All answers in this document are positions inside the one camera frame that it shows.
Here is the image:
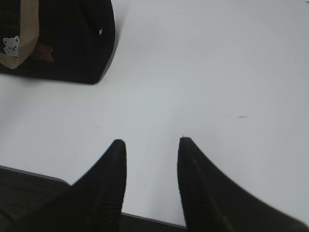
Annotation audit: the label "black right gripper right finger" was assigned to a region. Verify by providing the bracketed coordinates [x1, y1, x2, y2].
[177, 137, 309, 232]

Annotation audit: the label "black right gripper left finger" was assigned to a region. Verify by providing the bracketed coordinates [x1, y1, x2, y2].
[14, 139, 126, 232]

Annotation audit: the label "black canvas tote bag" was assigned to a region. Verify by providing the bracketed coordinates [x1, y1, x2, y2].
[0, 0, 115, 84]

